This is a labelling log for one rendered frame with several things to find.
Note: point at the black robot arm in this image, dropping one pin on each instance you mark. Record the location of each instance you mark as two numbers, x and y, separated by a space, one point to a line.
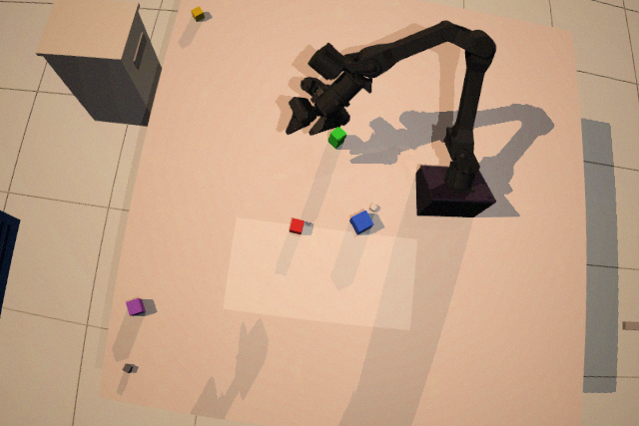
374 60

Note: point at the small purple block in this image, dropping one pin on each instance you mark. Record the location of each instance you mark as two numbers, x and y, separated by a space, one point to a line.
135 306

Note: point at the red block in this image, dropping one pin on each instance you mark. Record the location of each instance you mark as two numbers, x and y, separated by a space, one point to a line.
297 226

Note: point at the blue block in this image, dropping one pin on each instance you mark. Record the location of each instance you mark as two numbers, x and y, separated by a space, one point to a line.
361 222

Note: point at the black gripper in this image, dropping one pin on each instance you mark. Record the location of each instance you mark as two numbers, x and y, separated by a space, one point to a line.
330 106

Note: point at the green block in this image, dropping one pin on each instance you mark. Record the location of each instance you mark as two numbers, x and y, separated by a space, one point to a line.
338 135
333 143

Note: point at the small yellow cube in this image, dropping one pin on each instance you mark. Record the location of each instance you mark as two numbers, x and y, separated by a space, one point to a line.
198 14

